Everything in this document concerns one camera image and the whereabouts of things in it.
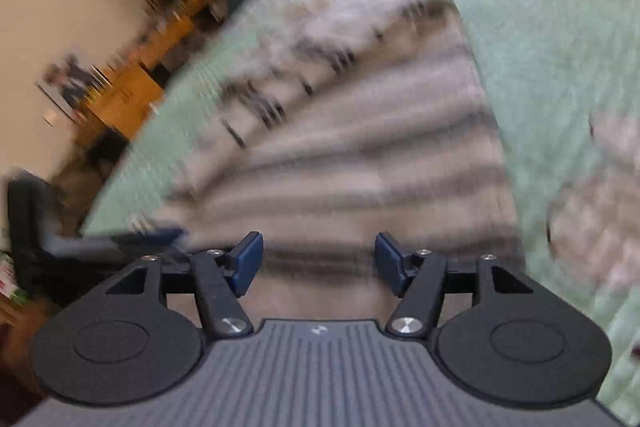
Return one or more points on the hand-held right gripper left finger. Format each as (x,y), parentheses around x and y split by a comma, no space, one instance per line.
(249,263)

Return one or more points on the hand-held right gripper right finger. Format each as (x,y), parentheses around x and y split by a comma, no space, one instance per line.
(390,263)

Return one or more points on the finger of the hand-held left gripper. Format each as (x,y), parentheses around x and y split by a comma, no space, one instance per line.
(125,239)

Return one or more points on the white black-striped knit sweater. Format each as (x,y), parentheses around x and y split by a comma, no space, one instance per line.
(360,147)

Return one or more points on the yellow wooden desk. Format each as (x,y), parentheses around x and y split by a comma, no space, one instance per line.
(130,92)

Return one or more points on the green quilted bedspread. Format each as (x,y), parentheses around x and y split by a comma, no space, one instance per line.
(560,47)

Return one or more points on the wall poster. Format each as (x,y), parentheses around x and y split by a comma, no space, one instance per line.
(72,84)

